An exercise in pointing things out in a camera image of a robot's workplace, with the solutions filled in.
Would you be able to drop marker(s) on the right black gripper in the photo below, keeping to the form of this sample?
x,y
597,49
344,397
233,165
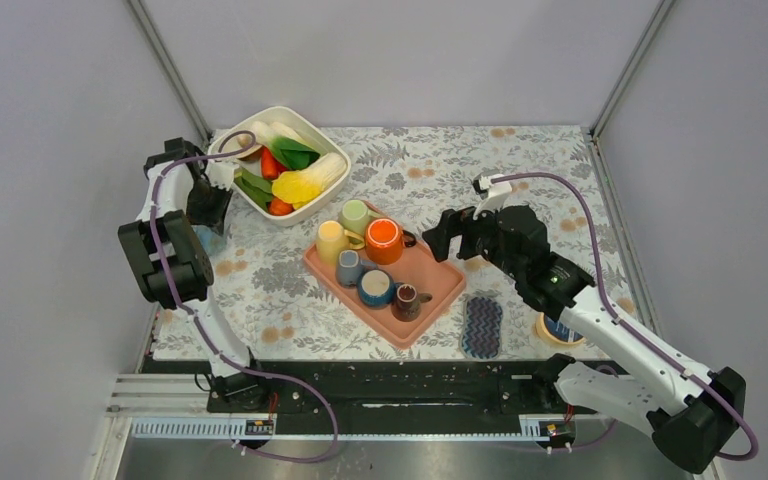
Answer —
x,y
452,223

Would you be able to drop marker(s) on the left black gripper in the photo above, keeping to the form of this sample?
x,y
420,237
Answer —
x,y
214,217

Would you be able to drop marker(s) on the orange mug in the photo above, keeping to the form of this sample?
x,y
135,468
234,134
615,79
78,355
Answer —
x,y
386,241

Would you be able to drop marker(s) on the dark brown small mug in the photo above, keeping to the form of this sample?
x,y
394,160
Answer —
x,y
407,302

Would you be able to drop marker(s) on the light green mug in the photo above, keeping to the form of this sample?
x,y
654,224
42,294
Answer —
x,y
356,215

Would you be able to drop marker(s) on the dark blue round mug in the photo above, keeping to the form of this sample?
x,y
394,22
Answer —
x,y
376,289

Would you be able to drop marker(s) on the grey blue small mug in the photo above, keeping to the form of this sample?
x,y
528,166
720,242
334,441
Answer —
x,y
351,267

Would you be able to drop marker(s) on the yellow mug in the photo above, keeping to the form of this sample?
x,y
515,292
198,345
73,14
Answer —
x,y
332,238

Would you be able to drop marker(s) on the blue striped mug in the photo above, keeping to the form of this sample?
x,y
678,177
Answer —
x,y
212,242

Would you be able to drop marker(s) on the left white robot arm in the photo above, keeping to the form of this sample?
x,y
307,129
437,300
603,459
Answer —
x,y
165,246

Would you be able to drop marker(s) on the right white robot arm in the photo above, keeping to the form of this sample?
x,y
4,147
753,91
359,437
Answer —
x,y
688,410

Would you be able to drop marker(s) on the green toy pea pod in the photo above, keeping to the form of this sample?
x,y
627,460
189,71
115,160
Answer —
x,y
256,188

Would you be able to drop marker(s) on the salmon pink tray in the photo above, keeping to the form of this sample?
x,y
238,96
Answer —
x,y
418,267

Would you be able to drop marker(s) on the orange toy carrot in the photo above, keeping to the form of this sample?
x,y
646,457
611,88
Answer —
x,y
278,207

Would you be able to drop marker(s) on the toy mushroom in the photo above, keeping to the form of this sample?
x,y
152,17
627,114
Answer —
x,y
249,144

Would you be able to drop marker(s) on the white square bowl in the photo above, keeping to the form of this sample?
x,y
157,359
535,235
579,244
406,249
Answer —
x,y
226,145

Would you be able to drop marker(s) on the yellow toy cabbage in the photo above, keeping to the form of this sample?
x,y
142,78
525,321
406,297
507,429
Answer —
x,y
300,187

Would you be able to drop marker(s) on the blue zigzag sponge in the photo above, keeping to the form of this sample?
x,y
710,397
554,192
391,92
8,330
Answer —
x,y
481,335

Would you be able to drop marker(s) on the green toy bok choy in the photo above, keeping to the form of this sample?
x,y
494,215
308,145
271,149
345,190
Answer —
x,y
286,144

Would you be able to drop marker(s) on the tape roll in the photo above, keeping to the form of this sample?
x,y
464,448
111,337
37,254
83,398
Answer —
x,y
555,333

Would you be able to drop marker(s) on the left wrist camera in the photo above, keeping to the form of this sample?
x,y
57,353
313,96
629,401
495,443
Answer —
x,y
221,174

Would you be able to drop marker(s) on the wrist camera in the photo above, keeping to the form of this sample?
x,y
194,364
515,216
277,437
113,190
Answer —
x,y
221,174
493,190

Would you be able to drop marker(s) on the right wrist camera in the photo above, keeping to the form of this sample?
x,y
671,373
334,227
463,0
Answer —
x,y
493,190

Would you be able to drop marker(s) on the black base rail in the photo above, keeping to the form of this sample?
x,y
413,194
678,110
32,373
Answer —
x,y
392,398

